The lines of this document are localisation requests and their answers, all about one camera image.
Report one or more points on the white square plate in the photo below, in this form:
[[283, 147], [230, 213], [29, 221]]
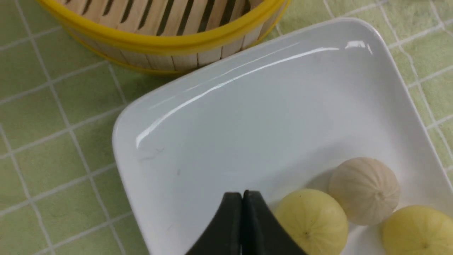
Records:
[[275, 118]]

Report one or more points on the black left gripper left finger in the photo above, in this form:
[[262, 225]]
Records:
[[222, 235]]

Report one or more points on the yellow steamed bun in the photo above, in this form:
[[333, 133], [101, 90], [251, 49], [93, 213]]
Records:
[[314, 220], [418, 230]]

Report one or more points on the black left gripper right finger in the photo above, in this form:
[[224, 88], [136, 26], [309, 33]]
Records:
[[262, 234]]

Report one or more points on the bamboo steamer basket yellow rim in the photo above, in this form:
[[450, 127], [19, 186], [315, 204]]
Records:
[[167, 36]]

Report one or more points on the white steamed bun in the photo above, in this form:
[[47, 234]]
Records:
[[367, 190]]

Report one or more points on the yellow steamed bun on plate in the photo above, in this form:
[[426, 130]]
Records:
[[418, 230]]

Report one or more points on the green checked tablecloth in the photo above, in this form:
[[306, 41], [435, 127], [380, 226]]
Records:
[[60, 190]]

